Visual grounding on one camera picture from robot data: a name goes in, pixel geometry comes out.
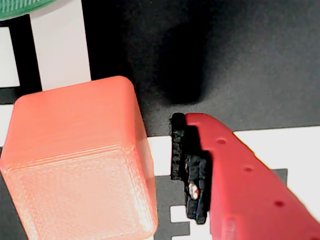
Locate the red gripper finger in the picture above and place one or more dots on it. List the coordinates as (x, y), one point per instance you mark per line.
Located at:
(245, 195)

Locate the orange cube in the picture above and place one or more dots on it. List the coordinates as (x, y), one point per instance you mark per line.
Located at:
(75, 162)

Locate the black white marker checkerboard mat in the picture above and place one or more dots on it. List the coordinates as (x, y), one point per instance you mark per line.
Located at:
(250, 75)

